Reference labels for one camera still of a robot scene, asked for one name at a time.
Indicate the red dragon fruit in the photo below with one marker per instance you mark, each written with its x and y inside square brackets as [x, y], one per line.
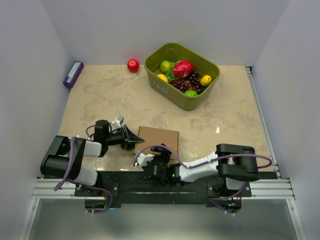
[182, 69]

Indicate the red apple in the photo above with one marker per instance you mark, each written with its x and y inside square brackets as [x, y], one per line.
[133, 65]

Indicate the yellow lemon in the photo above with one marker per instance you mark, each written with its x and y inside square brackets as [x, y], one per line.
[206, 80]

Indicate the purple grape bunch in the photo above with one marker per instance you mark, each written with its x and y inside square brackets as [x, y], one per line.
[190, 82]

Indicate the purple rectangular box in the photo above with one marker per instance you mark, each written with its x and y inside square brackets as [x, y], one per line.
[73, 74]

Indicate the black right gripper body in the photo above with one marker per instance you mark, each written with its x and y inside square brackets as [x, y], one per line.
[153, 162]

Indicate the brown cardboard paper box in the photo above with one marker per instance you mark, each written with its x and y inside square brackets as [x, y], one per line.
[157, 136]

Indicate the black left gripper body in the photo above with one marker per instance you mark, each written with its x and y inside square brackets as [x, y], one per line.
[116, 139]

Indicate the orange fruit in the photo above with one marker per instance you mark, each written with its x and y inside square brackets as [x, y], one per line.
[163, 77]

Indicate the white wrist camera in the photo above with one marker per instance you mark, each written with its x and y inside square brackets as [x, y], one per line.
[117, 123]
[141, 159]

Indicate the aluminium rail frame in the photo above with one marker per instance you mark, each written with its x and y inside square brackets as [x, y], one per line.
[231, 113]

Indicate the green lime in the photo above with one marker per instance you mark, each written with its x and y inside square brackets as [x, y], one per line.
[191, 93]

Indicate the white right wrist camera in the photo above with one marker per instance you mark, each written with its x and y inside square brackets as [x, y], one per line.
[141, 159]

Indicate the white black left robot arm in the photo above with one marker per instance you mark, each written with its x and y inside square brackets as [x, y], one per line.
[64, 158]

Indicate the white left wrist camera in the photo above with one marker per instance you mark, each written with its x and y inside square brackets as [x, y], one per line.
[117, 123]

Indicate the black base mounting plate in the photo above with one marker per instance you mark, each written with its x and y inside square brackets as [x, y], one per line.
[138, 188]

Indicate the green apple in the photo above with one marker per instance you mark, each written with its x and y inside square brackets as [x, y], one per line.
[166, 66]

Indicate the green plastic tub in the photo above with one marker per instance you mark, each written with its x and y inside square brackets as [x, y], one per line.
[174, 52]

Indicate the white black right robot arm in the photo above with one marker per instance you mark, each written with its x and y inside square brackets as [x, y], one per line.
[235, 163]

